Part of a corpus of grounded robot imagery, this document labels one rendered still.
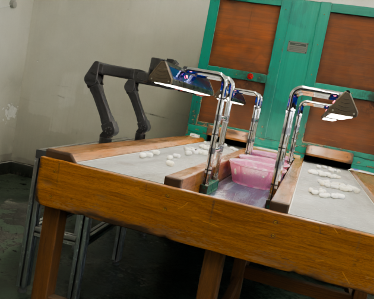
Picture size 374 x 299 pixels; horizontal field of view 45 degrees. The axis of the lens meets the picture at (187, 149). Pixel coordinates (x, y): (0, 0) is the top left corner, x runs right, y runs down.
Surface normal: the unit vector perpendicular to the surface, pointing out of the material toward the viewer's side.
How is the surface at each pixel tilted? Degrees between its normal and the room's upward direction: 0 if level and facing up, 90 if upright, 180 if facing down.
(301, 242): 90
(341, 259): 90
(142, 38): 90
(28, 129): 89
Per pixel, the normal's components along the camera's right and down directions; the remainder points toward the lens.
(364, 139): -0.28, 0.05
